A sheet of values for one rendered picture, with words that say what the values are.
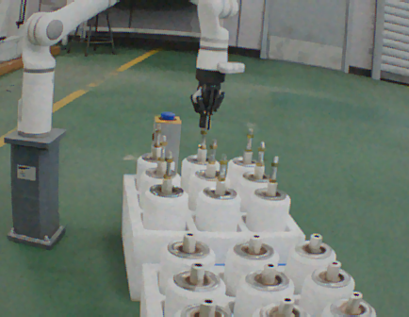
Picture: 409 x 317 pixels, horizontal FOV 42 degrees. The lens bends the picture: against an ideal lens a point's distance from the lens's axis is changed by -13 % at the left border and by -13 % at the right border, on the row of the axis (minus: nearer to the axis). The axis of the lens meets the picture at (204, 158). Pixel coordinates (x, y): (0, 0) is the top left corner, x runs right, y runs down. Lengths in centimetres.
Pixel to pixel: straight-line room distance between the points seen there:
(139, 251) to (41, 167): 37
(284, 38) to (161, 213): 513
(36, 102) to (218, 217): 54
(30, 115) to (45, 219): 28
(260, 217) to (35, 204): 59
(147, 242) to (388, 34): 535
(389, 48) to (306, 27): 100
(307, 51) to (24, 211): 509
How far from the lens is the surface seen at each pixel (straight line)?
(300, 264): 107
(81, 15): 149
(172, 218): 128
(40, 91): 146
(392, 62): 642
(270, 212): 132
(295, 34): 630
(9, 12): 486
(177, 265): 101
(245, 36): 631
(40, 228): 155
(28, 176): 151
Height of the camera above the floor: 70
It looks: 17 degrees down
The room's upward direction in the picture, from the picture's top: 6 degrees clockwise
